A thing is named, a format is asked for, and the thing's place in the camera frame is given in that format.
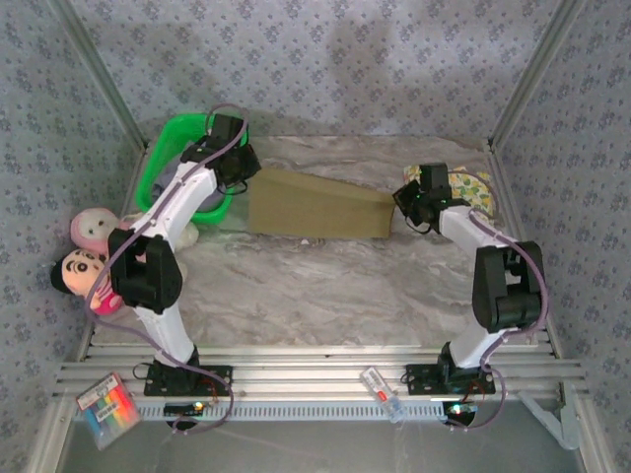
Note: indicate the lemon print skirt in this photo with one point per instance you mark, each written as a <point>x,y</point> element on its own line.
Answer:
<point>468,189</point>

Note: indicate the lavender skirt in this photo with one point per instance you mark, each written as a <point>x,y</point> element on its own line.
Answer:
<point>165,182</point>

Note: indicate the khaki skirt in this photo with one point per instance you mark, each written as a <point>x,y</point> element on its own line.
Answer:
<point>320,212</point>

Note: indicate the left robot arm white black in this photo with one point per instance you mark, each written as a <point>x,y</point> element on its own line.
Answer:
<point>182,197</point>

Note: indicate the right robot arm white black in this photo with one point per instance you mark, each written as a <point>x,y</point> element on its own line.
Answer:
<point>463,226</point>

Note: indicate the green plastic basket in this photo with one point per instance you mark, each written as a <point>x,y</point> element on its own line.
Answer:
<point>212,217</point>

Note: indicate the pink hooded plush doll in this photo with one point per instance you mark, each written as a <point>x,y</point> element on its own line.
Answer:
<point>91,229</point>

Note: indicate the clear plastic package red label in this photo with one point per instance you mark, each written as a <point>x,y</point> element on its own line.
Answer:
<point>382,391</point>

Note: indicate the black haired plush doll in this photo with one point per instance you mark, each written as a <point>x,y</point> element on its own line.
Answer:
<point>74,271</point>

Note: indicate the small black controller board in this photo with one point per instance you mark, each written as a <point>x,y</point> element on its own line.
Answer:
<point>461,414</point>
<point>185,408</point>

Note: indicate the coloured marker pack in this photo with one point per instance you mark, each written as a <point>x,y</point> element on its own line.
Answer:
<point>108,411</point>

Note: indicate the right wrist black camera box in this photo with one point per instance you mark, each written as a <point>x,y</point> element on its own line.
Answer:
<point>434,177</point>

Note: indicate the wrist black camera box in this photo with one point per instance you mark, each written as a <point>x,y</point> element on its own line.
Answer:
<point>228,129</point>
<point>434,177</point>

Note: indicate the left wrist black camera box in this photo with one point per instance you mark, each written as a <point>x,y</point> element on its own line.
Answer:
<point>228,129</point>

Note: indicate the aluminium side rail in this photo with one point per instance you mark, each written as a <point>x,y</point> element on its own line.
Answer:
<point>501,171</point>

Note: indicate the aluminium frame post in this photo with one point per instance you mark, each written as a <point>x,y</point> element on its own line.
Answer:
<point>537,74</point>
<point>98,74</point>

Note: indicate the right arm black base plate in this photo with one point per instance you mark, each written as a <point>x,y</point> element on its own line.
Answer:
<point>419,382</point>

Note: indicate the aluminium frame rails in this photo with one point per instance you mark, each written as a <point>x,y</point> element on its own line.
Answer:
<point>305,374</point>

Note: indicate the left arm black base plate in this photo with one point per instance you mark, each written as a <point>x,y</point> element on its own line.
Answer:
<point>217,377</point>

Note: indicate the grey metal corner bracket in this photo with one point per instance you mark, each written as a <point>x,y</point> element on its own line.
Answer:
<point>557,424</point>

